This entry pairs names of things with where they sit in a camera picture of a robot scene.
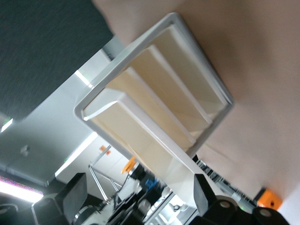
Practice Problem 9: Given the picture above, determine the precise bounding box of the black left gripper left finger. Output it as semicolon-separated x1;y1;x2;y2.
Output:
31;172;89;225

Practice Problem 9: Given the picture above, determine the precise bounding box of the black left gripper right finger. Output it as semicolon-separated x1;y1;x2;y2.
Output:
192;173;237;225

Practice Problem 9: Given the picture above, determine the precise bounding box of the cream plastic drawer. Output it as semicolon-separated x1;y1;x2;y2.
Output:
109;67;196;153
83;92;200;210
130;45;214;143
153;24;232;122

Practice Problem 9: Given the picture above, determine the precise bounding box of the white drawer cabinet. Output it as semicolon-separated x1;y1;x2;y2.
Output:
74;12;235;210

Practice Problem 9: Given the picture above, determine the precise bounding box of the orange box with hole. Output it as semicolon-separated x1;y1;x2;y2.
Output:
256;187;282;210

